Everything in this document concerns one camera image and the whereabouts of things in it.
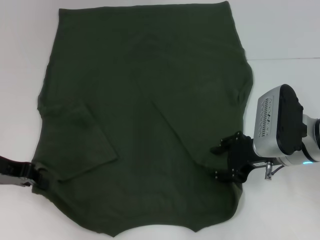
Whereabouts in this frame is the right gripper cable with plugs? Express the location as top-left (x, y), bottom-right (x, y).
top-left (262, 161), bottom-right (286, 181)

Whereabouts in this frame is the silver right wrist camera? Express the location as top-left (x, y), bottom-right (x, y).
top-left (252, 84), bottom-right (309, 160)

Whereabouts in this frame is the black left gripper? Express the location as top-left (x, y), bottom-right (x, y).
top-left (0, 155), bottom-right (51, 191)

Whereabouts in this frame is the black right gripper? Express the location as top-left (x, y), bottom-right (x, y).
top-left (209, 132), bottom-right (266, 185)

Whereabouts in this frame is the dark green shirt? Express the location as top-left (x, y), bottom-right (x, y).
top-left (31, 1), bottom-right (255, 240)

